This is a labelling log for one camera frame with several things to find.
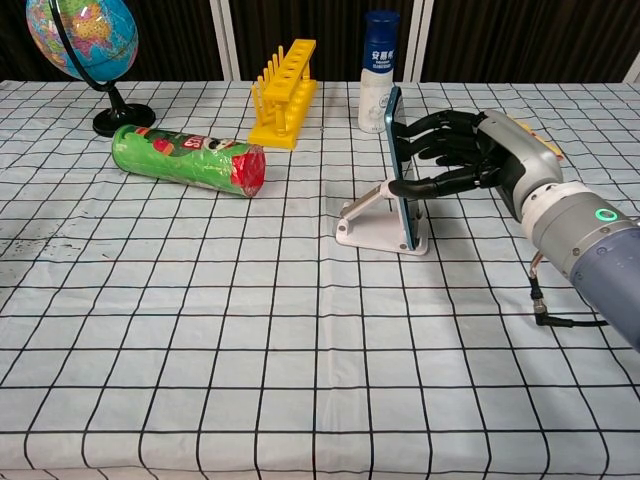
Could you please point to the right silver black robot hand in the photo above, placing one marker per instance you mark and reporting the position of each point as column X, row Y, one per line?
column 520, row 155

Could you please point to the black smartphone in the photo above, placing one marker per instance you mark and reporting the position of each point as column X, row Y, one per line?
column 397, row 215

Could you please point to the white folding phone stand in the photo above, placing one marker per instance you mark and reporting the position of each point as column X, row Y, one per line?
column 370, row 230

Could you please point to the blue globe on black stand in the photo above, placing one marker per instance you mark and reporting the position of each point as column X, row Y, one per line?
column 100, row 35

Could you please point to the yellow rubber chicken toy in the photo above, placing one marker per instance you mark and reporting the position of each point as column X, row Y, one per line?
column 549, row 146

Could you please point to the white bottle with blue cap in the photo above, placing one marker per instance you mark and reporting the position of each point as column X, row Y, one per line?
column 375, row 75

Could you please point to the yellow test tube rack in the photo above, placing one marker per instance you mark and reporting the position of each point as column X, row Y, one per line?
column 280, row 90

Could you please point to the white black checkered tablecloth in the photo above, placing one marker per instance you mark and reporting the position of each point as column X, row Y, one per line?
column 250, row 350

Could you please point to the green chips can red lid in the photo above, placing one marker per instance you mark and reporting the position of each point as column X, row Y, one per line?
column 175, row 160

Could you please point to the white partition post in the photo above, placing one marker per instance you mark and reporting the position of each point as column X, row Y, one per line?
column 634, row 75
column 226, row 40
column 416, row 40

